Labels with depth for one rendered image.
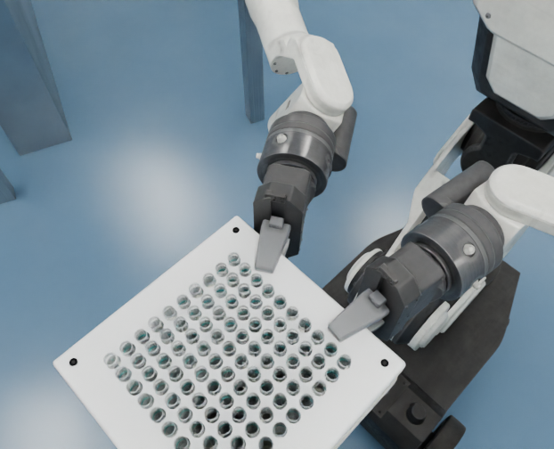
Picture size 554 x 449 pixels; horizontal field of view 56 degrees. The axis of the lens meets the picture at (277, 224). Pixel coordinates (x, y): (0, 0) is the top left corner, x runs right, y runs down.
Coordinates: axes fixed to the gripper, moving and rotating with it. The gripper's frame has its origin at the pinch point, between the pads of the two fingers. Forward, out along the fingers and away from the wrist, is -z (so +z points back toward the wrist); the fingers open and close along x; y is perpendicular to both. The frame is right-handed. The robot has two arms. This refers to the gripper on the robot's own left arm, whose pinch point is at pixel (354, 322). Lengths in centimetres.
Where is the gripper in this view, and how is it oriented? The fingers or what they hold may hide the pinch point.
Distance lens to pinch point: 55.6
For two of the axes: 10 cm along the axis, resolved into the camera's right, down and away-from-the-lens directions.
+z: 8.0, -4.9, 3.4
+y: -6.0, -6.7, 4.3
